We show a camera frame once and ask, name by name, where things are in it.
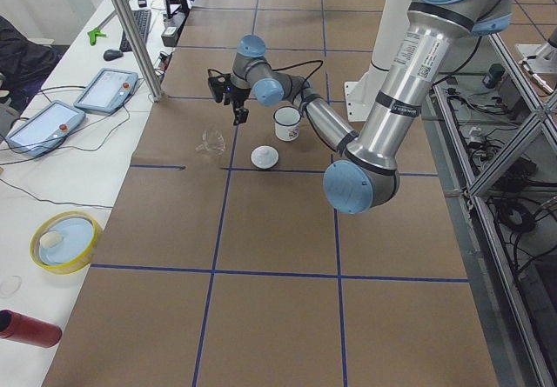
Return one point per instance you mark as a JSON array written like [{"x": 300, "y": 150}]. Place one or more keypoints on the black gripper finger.
[{"x": 240, "y": 115}]

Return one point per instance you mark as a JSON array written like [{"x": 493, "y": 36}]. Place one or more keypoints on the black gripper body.
[{"x": 238, "y": 96}]

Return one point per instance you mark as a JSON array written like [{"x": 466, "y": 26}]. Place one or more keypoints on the clear plastic funnel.
[{"x": 212, "y": 142}]

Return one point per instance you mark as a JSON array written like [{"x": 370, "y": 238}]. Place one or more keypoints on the white enamel cup lid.
[{"x": 264, "y": 157}]

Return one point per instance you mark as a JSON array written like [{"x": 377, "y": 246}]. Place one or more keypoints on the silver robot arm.
[{"x": 367, "y": 173}]

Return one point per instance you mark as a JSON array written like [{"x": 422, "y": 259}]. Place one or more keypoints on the white enamel mug blue rim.
[{"x": 286, "y": 123}]

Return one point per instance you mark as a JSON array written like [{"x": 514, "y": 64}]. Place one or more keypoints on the far teach pendant tablet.
[{"x": 107, "y": 91}]

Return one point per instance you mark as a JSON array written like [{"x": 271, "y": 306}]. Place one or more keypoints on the teach pendant tablet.
[
  {"x": 46, "y": 130},
  {"x": 107, "y": 91}
]

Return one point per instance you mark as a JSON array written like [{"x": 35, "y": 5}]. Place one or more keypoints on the black computer mouse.
[{"x": 112, "y": 54}]

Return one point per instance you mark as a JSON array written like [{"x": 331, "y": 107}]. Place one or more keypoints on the green plastic clamp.
[{"x": 94, "y": 34}]

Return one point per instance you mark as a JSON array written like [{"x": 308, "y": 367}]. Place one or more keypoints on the near teach pendant tablet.
[{"x": 46, "y": 130}]

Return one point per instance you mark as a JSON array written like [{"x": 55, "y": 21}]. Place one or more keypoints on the yellow tape roll with lid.
[{"x": 66, "y": 242}]

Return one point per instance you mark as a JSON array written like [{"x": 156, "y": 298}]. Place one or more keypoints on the red cylindrical bottle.
[{"x": 20, "y": 328}]

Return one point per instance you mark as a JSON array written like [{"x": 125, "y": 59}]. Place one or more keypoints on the aluminium frame post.
[{"x": 138, "y": 46}]

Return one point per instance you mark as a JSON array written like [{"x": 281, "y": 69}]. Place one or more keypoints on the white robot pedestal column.
[{"x": 360, "y": 96}]

